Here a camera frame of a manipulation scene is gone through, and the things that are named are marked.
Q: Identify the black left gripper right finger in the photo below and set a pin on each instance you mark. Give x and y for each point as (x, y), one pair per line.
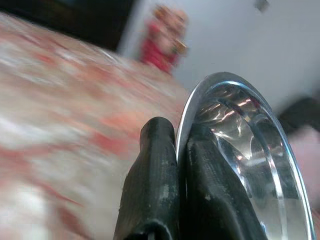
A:
(212, 190)

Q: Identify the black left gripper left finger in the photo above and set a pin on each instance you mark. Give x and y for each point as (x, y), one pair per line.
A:
(152, 180)

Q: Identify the shiny steel bowl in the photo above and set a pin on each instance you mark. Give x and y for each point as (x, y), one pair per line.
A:
(250, 140)

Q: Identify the red dressed doll figure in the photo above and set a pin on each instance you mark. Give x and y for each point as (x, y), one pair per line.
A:
(163, 45)

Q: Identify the dark wooden cabinet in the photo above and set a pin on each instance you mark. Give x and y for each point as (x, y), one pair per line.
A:
(70, 20)

